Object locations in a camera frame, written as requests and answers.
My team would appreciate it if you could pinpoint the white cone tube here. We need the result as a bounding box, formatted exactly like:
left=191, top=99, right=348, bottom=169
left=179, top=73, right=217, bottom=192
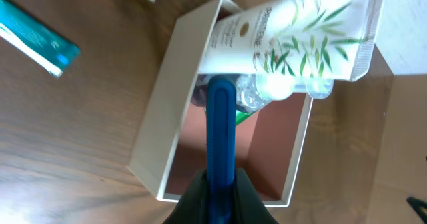
left=198, top=0, right=384, bottom=81

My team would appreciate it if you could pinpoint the white box pink interior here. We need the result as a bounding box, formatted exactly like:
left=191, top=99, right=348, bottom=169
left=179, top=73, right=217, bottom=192
left=129, top=0, right=312, bottom=207

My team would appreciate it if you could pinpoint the green white small packet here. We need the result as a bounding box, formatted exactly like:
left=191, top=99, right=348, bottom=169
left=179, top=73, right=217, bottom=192
left=236, top=110, right=257, bottom=126

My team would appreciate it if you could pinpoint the blue disposable razor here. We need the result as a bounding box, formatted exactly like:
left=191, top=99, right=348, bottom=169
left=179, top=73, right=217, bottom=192
left=206, top=76, right=236, bottom=224

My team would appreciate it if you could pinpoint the clear pump soap bottle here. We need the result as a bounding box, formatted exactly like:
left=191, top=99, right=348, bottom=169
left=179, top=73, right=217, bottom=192
left=191, top=74, right=334, bottom=114

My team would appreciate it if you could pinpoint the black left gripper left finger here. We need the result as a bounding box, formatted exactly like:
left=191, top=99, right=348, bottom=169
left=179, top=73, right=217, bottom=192
left=163, top=170, right=209, bottom=224

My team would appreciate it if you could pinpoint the green white toothpaste tube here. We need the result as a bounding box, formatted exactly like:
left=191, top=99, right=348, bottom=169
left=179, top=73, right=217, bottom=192
left=1, top=0, right=80, bottom=78

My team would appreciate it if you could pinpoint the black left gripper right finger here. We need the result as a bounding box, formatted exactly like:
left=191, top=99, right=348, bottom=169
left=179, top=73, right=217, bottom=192
left=232, top=168, right=278, bottom=224

